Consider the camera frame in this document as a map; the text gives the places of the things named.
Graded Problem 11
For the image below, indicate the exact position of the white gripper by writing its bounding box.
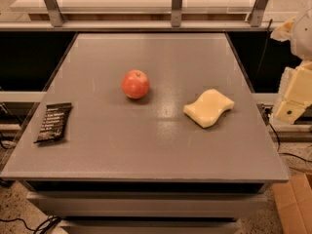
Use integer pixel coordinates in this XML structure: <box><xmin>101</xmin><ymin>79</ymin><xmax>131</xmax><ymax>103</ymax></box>
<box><xmin>271</xmin><ymin>9</ymin><xmax>312</xmax><ymax>124</ymax></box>

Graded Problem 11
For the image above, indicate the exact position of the red apple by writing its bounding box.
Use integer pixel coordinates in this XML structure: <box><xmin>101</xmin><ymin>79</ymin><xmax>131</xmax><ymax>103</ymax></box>
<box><xmin>122</xmin><ymin>69</ymin><xmax>150</xmax><ymax>99</ymax></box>

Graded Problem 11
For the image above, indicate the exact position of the black rxbar chocolate wrapper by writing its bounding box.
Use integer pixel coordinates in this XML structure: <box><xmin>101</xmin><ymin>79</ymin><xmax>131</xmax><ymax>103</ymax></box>
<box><xmin>35</xmin><ymin>102</ymin><xmax>72</xmax><ymax>143</ymax></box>

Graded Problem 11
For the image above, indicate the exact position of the yellow sponge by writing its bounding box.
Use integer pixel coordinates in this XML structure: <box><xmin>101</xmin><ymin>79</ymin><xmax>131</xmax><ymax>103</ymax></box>
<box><xmin>183</xmin><ymin>89</ymin><xmax>235</xmax><ymax>128</ymax></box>

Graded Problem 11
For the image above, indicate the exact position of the cardboard box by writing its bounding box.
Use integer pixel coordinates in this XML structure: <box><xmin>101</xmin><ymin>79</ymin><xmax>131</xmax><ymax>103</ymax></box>
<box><xmin>272</xmin><ymin>174</ymin><xmax>312</xmax><ymax>234</ymax></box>

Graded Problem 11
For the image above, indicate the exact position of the right metal bracket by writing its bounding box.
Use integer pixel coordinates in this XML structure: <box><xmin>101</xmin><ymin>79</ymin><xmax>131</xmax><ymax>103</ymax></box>
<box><xmin>248</xmin><ymin>0</ymin><xmax>269</xmax><ymax>27</ymax></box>

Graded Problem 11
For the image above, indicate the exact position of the metal bracket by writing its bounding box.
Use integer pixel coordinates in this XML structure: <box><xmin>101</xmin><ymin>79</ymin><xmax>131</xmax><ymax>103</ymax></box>
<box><xmin>248</xmin><ymin>0</ymin><xmax>269</xmax><ymax>27</ymax></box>
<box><xmin>43</xmin><ymin>0</ymin><xmax>64</xmax><ymax>27</ymax></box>
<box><xmin>171</xmin><ymin>0</ymin><xmax>182</xmax><ymax>27</ymax></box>

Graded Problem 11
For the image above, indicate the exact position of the middle metal bracket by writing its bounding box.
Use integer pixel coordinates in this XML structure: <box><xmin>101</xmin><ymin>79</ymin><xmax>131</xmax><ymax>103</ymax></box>
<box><xmin>171</xmin><ymin>0</ymin><xmax>182</xmax><ymax>27</ymax></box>

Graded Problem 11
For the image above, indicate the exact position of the left metal bracket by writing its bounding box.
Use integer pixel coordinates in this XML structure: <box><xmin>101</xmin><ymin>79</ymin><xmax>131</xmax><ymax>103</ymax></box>
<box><xmin>43</xmin><ymin>0</ymin><xmax>64</xmax><ymax>27</ymax></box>

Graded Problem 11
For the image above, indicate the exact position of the black floor cable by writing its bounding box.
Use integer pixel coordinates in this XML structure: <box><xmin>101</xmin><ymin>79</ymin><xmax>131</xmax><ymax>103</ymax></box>
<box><xmin>0</xmin><ymin>214</ymin><xmax>62</xmax><ymax>234</ymax></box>

